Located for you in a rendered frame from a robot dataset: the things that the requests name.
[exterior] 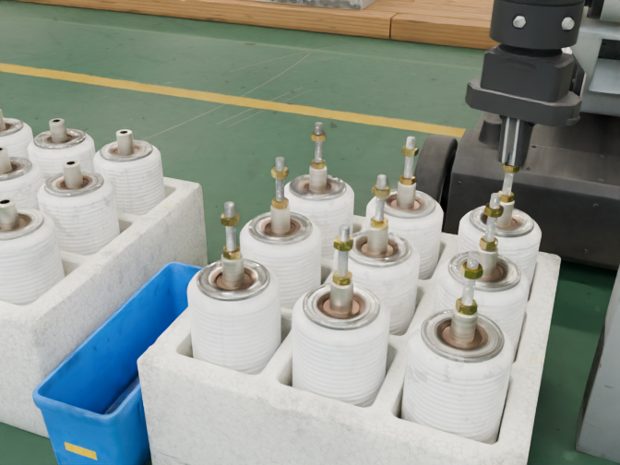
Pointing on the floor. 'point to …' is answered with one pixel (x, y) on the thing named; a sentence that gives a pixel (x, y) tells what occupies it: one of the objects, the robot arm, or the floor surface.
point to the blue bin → (112, 378)
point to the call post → (603, 390)
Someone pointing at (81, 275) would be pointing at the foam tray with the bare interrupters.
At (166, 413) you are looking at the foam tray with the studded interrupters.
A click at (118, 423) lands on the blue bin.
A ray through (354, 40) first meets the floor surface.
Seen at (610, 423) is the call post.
